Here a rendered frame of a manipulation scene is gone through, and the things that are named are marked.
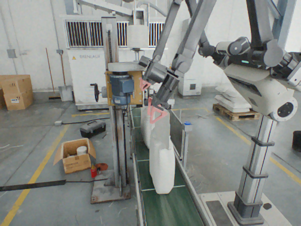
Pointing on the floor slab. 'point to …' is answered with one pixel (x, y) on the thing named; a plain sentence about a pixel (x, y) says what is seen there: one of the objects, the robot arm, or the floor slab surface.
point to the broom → (52, 84)
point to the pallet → (236, 113)
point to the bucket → (297, 141)
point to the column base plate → (109, 188)
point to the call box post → (185, 149)
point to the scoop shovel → (65, 93)
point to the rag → (101, 166)
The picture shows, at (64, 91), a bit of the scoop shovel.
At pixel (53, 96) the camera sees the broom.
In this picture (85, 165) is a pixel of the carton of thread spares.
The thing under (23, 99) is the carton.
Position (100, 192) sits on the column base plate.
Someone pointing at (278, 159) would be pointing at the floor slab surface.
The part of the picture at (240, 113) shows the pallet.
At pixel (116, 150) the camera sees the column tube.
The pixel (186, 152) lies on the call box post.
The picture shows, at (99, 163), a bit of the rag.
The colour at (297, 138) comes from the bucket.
